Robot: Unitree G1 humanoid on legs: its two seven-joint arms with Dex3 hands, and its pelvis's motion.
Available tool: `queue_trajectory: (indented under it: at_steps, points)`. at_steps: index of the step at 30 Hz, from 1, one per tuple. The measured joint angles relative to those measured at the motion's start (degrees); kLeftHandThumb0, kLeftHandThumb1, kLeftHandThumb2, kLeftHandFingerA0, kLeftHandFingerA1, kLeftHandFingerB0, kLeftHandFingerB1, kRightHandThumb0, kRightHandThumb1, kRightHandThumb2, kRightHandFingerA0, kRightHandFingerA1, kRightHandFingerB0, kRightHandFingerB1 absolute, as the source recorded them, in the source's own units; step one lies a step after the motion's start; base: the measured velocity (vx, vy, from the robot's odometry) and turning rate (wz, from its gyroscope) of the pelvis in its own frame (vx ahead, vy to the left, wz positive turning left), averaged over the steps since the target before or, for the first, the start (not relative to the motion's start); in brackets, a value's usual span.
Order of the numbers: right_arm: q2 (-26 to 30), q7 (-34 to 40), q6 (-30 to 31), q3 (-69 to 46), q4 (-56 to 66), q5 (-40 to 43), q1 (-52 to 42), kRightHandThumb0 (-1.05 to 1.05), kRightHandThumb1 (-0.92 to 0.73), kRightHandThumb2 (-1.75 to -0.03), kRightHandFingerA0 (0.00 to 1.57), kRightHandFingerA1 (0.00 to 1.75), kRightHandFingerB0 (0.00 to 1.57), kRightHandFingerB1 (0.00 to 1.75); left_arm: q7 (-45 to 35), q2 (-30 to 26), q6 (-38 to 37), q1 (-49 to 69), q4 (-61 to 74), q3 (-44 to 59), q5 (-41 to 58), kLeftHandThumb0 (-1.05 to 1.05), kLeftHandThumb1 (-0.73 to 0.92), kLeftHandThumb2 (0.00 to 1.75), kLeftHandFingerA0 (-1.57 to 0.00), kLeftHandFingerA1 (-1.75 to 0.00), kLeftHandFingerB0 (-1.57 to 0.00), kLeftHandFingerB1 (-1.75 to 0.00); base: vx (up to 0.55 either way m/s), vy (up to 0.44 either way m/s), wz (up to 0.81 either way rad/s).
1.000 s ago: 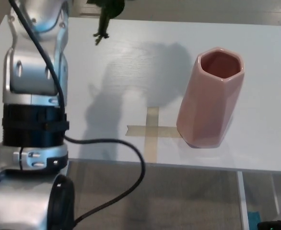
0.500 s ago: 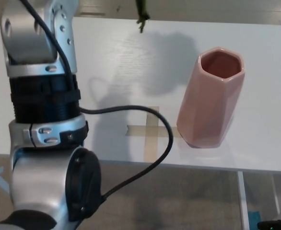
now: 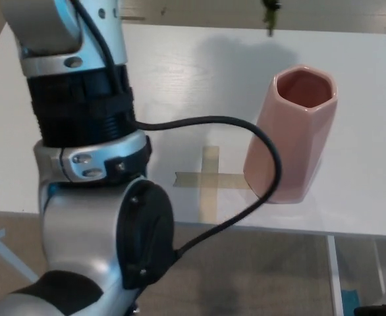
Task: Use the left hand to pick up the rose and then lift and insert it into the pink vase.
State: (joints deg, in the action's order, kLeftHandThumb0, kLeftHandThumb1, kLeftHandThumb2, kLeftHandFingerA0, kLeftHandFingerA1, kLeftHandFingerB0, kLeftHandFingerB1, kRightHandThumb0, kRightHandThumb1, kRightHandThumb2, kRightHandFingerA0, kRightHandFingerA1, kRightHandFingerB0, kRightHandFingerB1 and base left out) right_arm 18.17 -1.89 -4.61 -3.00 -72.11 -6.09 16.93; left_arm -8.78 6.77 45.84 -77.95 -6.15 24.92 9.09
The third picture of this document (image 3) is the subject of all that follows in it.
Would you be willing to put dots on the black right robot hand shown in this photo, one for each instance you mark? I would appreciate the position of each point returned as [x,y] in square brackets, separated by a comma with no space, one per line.
[380,311]

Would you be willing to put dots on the pink artificial rose bouquet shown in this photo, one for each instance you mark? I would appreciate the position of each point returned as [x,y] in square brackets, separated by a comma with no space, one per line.
[271,19]

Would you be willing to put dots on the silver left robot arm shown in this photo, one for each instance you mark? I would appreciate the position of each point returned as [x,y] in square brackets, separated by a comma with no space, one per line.
[81,204]

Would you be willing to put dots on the pink faceted ceramic vase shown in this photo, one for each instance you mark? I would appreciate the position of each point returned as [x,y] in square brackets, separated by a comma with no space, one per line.
[285,148]

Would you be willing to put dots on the blue floor tape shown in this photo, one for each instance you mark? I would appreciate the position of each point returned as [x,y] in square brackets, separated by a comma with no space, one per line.
[350,303]

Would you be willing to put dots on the thin white table leg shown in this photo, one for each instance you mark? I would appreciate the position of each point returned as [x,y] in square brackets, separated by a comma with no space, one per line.
[380,266]

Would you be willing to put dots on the long tan tape strip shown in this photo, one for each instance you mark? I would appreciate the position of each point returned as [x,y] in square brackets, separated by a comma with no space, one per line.
[209,200]

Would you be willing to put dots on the short tan tape strip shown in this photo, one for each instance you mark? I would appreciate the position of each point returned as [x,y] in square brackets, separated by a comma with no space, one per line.
[186,180]

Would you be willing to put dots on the light blue metal frame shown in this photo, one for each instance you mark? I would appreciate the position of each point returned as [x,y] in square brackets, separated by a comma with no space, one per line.
[5,250]

